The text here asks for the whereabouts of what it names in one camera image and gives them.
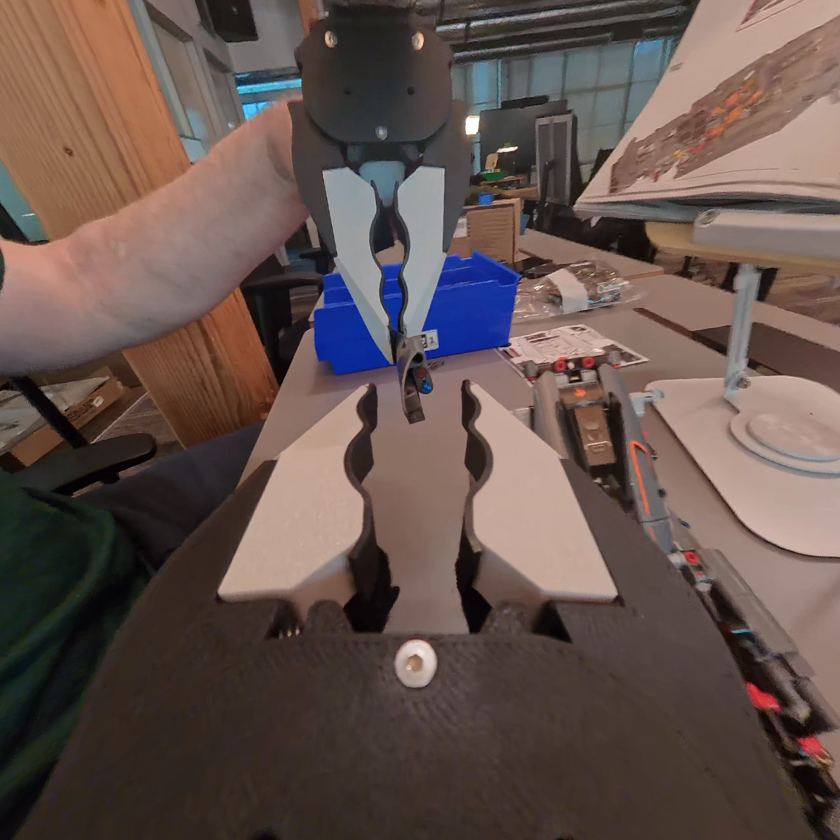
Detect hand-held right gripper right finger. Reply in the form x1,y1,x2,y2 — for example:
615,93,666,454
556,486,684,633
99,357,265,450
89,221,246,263
456,379,624,634

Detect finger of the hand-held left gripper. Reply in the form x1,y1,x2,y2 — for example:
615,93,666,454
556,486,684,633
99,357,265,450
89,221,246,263
322,167,396,366
394,164,445,345

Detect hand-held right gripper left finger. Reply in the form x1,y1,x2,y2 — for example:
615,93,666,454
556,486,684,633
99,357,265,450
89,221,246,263
217,384,398,634

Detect grey lego vehicle model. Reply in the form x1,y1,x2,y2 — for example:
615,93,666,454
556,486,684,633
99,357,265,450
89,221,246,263
515,348,840,828

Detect grey lego wing assembly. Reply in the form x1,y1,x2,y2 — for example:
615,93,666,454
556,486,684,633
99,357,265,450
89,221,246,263
395,333,436,425

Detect person's left forearm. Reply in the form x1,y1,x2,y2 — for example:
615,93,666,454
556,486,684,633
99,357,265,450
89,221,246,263
0,98,311,379

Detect blue bin with white label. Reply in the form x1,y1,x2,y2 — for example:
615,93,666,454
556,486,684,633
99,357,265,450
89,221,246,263
314,251,521,376

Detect person's dark trousers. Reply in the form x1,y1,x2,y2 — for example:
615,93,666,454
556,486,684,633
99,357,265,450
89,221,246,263
79,423,265,572

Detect black partition panel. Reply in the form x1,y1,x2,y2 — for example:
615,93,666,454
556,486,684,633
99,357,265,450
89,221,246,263
479,98,578,204

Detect clear plastic parts bag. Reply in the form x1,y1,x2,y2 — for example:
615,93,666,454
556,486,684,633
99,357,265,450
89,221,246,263
513,261,641,322

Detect white sticker sheet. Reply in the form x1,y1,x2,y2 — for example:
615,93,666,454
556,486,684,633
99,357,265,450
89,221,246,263
497,322,651,379

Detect white book stand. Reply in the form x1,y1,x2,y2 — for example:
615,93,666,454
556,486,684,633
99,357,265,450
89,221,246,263
643,210,840,559

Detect black chair armrest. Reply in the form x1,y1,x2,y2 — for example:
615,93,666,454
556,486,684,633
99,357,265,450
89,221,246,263
13,433,158,496

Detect flat cardboard box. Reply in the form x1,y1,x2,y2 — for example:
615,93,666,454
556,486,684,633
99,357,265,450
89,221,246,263
0,377,127,468

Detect person's green shirt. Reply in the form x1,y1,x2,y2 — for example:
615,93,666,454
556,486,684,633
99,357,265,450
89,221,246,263
0,472,152,828

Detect black desk mat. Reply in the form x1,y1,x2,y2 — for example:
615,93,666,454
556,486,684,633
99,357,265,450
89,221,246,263
633,305,840,395

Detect instruction booklet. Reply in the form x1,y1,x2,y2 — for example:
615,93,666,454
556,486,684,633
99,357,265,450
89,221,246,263
572,0,840,221

